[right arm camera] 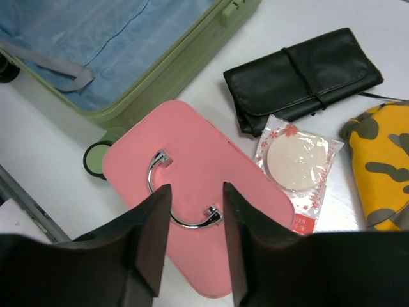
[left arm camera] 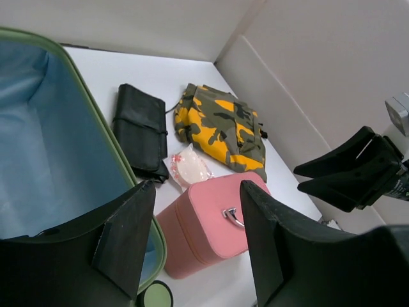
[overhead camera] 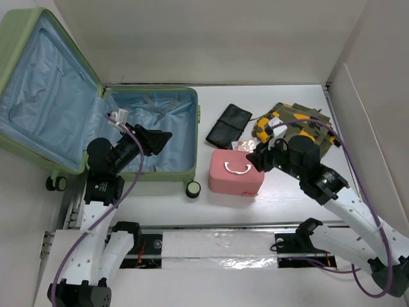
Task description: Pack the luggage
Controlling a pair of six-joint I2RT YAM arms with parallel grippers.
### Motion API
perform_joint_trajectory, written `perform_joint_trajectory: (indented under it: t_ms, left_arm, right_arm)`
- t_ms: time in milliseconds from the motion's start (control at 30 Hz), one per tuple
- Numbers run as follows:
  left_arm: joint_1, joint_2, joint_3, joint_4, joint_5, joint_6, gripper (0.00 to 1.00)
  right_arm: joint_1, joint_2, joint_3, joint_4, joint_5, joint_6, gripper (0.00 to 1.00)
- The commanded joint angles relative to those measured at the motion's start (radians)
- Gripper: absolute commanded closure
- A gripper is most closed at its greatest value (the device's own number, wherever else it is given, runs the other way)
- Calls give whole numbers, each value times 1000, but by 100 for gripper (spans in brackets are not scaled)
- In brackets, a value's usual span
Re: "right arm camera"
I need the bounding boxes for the yellow camouflage fabric pouch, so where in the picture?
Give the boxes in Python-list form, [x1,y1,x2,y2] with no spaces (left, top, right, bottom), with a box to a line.
[339,101,408,231]

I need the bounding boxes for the black leather roll pouch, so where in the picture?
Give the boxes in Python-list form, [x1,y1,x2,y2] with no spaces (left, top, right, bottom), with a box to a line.
[222,27,404,138]

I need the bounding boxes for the pink box with chrome handle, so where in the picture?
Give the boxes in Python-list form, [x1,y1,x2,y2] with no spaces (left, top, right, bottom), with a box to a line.
[102,100,294,298]

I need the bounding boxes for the packaged round makeup puff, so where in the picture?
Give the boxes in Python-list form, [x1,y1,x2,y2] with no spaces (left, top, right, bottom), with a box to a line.
[254,115,344,235]

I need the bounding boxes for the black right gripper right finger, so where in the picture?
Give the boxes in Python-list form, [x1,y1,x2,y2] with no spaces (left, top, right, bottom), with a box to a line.
[223,183,408,306]

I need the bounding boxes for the light green hard suitcase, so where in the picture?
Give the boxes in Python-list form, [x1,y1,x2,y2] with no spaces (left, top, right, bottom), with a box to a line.
[1,0,259,178]

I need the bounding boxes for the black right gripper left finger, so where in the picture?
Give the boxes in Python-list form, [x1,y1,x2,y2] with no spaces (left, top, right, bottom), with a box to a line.
[1,184,171,306]

